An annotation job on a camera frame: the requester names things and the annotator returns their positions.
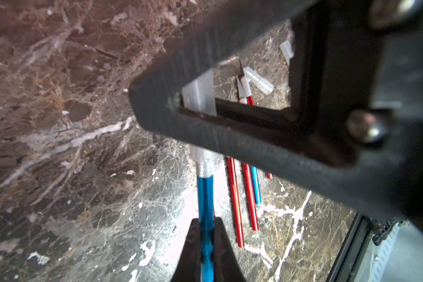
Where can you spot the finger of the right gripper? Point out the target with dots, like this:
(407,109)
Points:
(189,265)
(225,265)

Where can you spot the white perforated cable duct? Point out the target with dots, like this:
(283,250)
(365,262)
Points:
(372,263)

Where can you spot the red knife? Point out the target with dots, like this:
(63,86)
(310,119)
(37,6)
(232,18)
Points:
(247,174)
(235,201)
(246,85)

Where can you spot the black front rail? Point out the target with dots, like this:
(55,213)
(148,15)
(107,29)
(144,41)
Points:
(349,257)

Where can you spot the blue knife bottom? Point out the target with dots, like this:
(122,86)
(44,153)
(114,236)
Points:
(256,185)

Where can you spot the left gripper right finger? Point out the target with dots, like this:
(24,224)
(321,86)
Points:
(382,180)

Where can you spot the clear protective cap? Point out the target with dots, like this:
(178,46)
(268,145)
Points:
(287,49)
(260,82)

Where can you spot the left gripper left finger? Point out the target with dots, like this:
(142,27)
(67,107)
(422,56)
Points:
(224,32)

